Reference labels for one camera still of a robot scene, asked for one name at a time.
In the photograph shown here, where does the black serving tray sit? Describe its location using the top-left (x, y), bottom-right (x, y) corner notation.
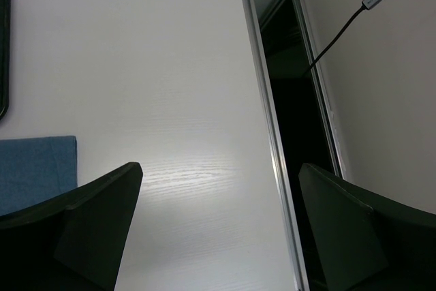
top-left (0, 0), bottom-right (12, 119)

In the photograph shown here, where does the blue cloth placemat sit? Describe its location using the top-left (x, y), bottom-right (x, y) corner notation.
top-left (1, 136), bottom-right (78, 215)

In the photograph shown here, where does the aluminium table frame rail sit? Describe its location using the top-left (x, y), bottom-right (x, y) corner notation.
top-left (242, 0), bottom-right (310, 290)

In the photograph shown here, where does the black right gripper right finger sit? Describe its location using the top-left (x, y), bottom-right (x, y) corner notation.
top-left (299, 164), bottom-right (435, 290)

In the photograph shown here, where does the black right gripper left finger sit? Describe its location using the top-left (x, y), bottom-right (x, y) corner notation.
top-left (1, 162), bottom-right (142, 290)

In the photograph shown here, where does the black cable with grey plug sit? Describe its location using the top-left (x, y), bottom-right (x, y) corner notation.
top-left (301, 0), bottom-right (399, 76)

